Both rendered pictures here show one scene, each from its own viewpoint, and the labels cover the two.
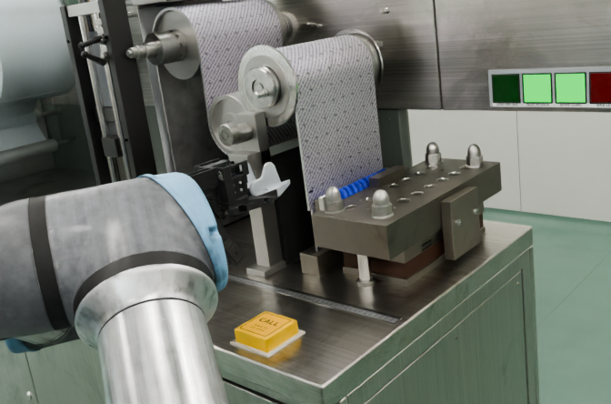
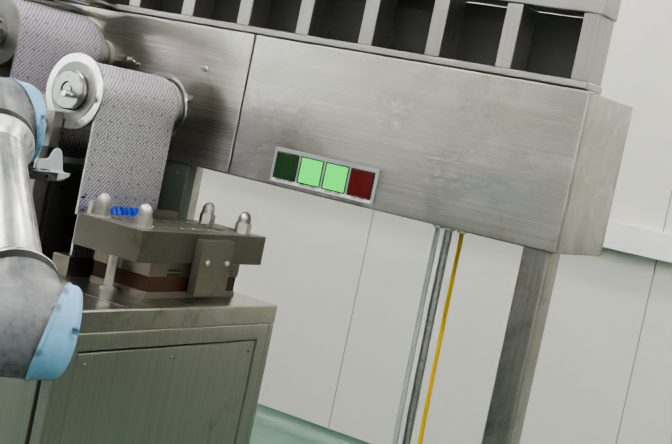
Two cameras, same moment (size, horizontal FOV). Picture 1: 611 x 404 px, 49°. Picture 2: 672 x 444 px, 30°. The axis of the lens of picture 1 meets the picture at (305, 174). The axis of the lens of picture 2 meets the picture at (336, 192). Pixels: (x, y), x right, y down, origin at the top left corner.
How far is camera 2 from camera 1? 1.27 m
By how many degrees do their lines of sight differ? 17
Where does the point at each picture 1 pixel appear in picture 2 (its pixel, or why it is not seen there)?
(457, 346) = (172, 366)
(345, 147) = (127, 173)
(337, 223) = (100, 223)
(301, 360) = not seen: hidden behind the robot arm
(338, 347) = not seen: hidden behind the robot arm
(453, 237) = (198, 274)
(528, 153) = (357, 349)
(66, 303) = not seen: outside the picture
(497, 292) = (225, 344)
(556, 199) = (376, 421)
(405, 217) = (161, 232)
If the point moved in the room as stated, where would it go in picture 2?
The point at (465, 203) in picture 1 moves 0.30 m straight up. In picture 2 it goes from (218, 250) to (249, 99)
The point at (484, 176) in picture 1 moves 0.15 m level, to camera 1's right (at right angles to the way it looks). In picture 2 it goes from (245, 241) to (316, 254)
